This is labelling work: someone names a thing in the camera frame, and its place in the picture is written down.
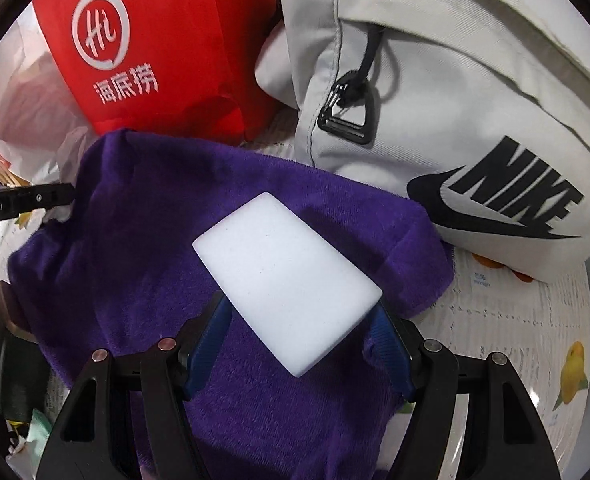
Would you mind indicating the light grey backpack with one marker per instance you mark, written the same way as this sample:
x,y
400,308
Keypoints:
x,y
450,85

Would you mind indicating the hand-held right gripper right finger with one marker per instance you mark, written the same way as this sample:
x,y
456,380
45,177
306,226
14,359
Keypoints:
x,y
390,355

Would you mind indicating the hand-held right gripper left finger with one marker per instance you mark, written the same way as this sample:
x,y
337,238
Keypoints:
x,y
210,345

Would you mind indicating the dark brown case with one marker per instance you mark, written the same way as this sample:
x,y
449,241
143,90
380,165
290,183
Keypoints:
x,y
15,360

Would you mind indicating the red bag with white print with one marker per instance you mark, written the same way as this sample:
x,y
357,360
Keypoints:
x,y
175,35

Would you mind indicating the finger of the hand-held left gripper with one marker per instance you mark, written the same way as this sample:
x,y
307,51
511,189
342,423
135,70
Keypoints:
x,y
40,199

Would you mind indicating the white plastic bag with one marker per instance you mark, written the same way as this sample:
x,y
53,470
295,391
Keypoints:
x,y
25,110

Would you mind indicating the white sponge block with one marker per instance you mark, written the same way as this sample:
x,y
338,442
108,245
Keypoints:
x,y
285,280

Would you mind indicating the purple towel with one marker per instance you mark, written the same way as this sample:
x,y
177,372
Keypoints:
x,y
140,260

